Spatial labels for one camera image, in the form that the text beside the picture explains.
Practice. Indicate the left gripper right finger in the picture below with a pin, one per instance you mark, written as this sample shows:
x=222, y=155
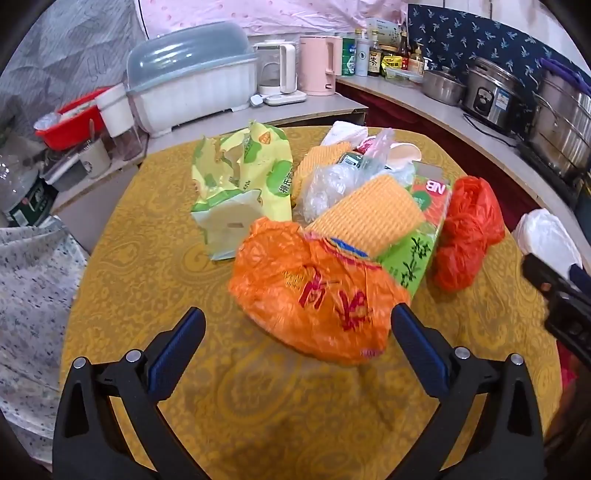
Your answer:
x=507, y=442

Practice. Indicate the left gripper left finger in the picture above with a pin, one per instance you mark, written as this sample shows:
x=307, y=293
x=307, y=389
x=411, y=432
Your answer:
x=88, y=441

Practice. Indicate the red mesh plastic bag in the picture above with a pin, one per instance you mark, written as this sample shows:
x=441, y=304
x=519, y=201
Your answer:
x=473, y=224

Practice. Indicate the green tea carton box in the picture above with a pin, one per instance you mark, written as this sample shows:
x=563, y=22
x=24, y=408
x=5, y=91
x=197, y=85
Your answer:
x=407, y=261

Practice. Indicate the orange foam fruit net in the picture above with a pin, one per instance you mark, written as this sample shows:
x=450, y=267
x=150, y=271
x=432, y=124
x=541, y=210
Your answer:
x=375, y=216

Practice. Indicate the orange printed plastic bag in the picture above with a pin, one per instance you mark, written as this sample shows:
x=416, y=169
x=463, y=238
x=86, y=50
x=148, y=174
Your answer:
x=315, y=294

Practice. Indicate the pink white paper cup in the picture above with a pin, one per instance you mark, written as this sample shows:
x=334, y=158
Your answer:
x=390, y=153

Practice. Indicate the clear plastic bag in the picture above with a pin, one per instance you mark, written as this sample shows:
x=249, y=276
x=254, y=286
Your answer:
x=327, y=185

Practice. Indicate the white paper tissue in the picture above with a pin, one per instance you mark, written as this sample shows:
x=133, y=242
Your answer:
x=342, y=131

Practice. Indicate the yellow green snack bag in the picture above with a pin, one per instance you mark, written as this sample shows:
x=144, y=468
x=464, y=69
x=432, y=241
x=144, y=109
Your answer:
x=239, y=178

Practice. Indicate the white lined trash bin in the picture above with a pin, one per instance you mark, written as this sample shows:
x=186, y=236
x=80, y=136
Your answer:
x=541, y=233

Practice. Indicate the yellow patterned tablecloth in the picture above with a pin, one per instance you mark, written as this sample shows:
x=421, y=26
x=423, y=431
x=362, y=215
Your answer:
x=248, y=407

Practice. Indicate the floral grey cloth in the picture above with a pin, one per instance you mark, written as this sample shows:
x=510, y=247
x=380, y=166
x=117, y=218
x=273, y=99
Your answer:
x=41, y=269

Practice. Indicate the large steel steamer pot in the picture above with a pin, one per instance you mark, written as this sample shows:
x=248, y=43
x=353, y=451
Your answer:
x=560, y=132

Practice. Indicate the black induction cooktop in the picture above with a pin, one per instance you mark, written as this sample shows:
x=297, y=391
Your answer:
x=568, y=187

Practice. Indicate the steel rice cooker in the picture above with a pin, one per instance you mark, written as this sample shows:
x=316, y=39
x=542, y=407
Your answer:
x=493, y=97

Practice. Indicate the purple cloth on steamer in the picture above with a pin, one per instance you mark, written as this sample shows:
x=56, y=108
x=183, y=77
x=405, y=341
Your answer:
x=573, y=78

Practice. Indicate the green glass bottle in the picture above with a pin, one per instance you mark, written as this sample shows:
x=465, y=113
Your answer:
x=26, y=198

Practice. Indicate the small steel pot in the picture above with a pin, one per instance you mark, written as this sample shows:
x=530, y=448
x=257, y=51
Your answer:
x=443, y=87

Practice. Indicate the white mug with utensils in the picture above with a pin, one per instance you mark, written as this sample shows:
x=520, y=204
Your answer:
x=93, y=156

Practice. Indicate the blue patterned cloth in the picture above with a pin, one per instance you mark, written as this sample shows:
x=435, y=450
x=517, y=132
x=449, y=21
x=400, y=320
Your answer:
x=455, y=39

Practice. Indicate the yellow seasoning packet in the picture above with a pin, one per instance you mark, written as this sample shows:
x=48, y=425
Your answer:
x=389, y=60

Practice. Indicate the dark soy sauce bottle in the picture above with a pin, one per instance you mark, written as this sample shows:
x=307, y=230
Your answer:
x=374, y=63

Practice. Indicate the red plastic basin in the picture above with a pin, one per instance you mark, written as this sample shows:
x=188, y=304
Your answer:
x=73, y=128

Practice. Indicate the white bottle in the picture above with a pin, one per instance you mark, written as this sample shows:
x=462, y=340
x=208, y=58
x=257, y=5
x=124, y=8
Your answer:
x=362, y=53

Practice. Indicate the white cup blender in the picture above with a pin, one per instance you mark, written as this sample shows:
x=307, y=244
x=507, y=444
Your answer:
x=116, y=113

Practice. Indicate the green tin can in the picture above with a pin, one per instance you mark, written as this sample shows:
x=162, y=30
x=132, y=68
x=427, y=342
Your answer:
x=348, y=56

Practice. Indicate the pink electric kettle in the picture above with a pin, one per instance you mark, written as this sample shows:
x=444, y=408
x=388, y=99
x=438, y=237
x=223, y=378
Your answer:
x=320, y=64

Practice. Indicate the white glass electric kettle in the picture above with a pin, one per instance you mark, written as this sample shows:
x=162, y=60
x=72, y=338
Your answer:
x=277, y=82

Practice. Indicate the white dish rack grey lid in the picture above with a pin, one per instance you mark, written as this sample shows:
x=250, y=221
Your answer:
x=188, y=74

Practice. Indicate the pink dotted curtain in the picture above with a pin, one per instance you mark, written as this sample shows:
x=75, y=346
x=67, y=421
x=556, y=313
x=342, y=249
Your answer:
x=266, y=17

